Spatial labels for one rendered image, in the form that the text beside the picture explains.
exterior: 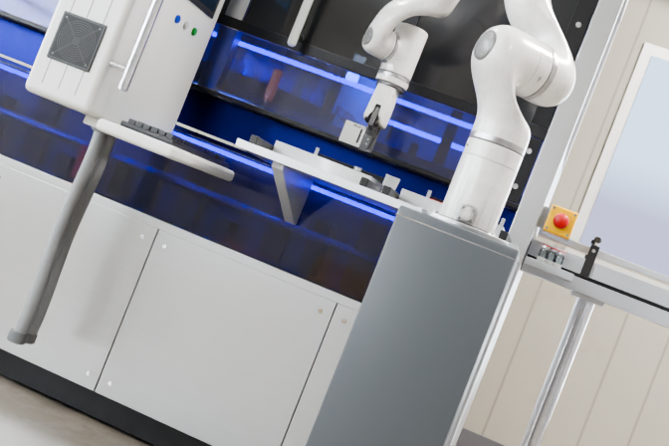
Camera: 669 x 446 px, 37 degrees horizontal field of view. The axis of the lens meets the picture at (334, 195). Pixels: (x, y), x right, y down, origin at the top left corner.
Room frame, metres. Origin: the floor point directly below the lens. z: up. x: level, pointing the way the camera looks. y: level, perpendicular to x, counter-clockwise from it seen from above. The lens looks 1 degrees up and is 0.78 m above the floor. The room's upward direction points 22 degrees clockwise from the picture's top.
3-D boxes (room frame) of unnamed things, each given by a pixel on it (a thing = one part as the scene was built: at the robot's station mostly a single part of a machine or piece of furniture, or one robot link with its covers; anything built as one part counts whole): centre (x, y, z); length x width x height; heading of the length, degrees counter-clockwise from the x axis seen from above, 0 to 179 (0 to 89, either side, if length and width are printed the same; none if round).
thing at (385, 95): (2.54, -0.03, 1.10); 0.10 x 0.07 x 0.11; 168
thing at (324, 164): (2.66, 0.02, 0.90); 0.34 x 0.26 x 0.04; 168
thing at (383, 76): (2.54, -0.03, 1.16); 0.09 x 0.08 x 0.03; 168
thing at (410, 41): (2.53, -0.03, 1.24); 0.09 x 0.08 x 0.13; 119
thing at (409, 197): (2.59, -0.31, 0.90); 0.34 x 0.26 x 0.04; 168
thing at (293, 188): (2.60, 0.12, 0.80); 0.34 x 0.03 x 0.13; 168
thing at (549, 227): (2.65, -0.58, 1.00); 0.08 x 0.07 x 0.07; 168
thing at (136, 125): (2.49, 0.40, 0.82); 0.40 x 0.14 x 0.02; 166
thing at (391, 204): (2.56, -0.13, 0.87); 0.70 x 0.48 x 0.02; 78
